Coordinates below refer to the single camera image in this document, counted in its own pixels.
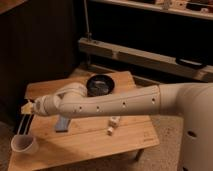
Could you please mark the grey metal beam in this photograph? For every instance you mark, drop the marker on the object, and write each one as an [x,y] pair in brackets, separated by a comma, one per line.
[145,59]

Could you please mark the black handle on beam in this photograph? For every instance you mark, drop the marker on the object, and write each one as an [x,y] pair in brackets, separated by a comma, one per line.
[190,65]

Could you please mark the upper shelf with items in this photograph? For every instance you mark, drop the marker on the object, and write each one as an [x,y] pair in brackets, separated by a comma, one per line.
[157,8]

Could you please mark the metal vertical pole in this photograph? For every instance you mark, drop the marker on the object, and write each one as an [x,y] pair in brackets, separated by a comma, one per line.
[88,33]

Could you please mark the black round bowl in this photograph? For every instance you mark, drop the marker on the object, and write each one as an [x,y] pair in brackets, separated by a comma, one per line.
[100,85]

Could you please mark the wooden table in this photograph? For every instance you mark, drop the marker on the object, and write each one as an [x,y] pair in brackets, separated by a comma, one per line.
[86,139]

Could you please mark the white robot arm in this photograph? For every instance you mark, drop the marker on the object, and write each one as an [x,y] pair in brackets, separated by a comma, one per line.
[194,101]

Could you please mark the blue grey cloth pad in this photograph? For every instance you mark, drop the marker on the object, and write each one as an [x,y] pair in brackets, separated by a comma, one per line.
[62,124]

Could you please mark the white tube with cap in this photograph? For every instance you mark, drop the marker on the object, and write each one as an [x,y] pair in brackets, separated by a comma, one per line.
[113,123]

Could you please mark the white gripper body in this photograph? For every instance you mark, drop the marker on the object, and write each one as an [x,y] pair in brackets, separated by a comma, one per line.
[45,105]

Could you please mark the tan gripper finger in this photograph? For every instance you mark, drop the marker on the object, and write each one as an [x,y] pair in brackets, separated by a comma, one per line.
[27,108]

